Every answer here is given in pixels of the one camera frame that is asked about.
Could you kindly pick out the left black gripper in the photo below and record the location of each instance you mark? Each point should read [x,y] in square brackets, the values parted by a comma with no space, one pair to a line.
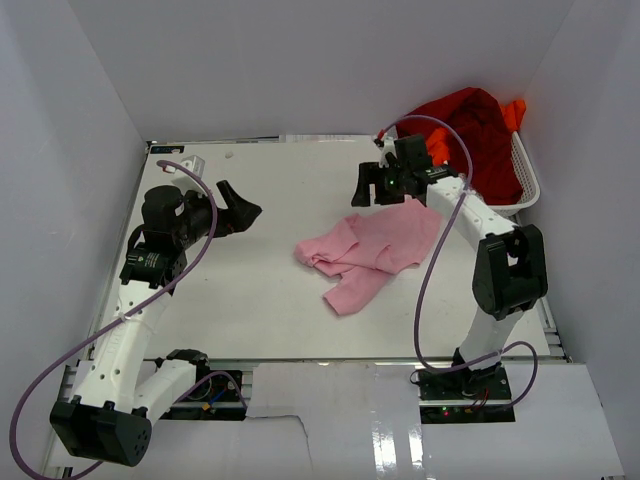
[239,215]

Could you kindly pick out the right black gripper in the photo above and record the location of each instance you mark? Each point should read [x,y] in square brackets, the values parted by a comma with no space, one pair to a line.
[361,197]

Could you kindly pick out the pink t shirt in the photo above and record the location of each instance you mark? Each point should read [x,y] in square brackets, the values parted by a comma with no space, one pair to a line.
[366,252]

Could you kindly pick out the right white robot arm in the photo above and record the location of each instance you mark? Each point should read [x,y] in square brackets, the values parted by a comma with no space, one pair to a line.
[510,270]

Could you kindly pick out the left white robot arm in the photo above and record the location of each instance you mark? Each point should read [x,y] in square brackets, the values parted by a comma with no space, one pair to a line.
[110,416]

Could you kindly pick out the orange t shirt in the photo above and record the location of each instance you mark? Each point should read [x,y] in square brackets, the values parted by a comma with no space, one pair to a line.
[437,143]

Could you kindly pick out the black label sticker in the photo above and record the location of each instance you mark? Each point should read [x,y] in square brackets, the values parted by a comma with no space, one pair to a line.
[166,149]

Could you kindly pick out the white plastic basket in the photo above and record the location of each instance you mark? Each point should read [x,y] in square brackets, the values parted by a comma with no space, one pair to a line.
[525,174]

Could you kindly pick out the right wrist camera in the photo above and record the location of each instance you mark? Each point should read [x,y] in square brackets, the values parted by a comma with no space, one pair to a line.
[386,145]

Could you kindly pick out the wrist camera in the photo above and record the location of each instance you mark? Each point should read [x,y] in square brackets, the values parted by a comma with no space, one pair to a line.
[193,164]
[386,145]

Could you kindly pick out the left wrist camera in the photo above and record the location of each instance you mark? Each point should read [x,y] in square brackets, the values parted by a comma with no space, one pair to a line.
[193,164]

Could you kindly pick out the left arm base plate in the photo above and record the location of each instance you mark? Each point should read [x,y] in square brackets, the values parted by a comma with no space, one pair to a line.
[216,400]

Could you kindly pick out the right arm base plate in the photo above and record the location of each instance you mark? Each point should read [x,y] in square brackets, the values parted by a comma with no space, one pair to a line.
[455,399]

